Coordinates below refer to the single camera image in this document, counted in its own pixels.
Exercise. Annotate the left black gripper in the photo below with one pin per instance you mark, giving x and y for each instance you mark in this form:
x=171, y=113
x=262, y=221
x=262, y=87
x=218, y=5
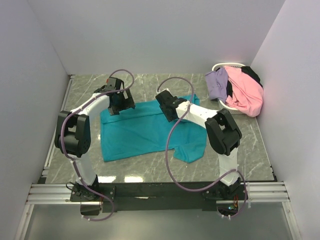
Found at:
x=127, y=103

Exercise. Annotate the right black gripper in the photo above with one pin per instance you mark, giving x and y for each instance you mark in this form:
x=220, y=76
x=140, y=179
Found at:
x=169, y=119

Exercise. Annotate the teal t shirt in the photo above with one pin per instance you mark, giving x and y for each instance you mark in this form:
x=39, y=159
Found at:
x=145, y=130

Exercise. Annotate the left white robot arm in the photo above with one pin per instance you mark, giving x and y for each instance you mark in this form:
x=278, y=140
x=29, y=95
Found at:
x=73, y=130

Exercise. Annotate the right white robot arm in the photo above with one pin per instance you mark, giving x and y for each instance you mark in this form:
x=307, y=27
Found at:
x=223, y=133

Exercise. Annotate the purple t shirt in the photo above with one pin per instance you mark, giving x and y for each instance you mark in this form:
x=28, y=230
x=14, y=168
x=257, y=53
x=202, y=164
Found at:
x=216, y=82

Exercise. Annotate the pink t shirt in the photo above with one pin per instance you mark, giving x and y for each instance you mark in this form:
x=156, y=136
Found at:
x=247, y=94

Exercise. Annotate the white laundry basket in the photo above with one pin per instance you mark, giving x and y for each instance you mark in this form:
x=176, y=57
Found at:
x=221, y=105

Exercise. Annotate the black t shirt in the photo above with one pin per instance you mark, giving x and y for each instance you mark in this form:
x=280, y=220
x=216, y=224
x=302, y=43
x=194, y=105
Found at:
x=246, y=70

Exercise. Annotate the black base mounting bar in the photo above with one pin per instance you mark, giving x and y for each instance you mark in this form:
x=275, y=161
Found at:
x=118, y=197

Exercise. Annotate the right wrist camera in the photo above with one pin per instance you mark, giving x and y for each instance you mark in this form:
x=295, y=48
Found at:
x=165, y=97

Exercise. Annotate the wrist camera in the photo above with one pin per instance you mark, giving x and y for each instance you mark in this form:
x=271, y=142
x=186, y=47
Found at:
x=165, y=97
x=114, y=84

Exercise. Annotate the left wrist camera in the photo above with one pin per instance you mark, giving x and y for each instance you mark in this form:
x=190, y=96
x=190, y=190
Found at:
x=114, y=84

